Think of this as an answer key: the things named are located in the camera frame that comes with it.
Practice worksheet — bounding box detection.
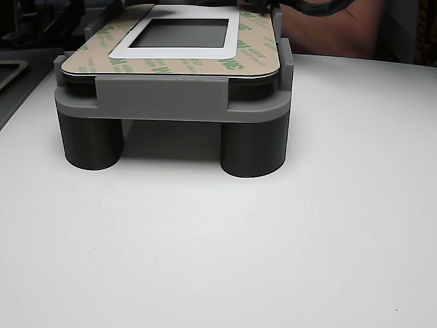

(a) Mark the tan adhesive tape ring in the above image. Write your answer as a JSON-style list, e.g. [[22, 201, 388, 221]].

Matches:
[[0, 60, 29, 95]]

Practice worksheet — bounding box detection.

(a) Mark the gray plate with window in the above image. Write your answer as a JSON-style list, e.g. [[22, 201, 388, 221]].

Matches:
[[0, 46, 66, 133]]

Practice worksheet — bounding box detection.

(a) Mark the bare person forearm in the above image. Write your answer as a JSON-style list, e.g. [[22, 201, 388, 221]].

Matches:
[[278, 0, 389, 59]]

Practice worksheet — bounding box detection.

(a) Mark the black braided cable loop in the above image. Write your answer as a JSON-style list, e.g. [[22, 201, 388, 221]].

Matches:
[[271, 0, 354, 17]]

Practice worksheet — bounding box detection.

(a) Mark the white backing frame with window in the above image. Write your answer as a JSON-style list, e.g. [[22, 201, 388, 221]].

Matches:
[[108, 3, 241, 62]]

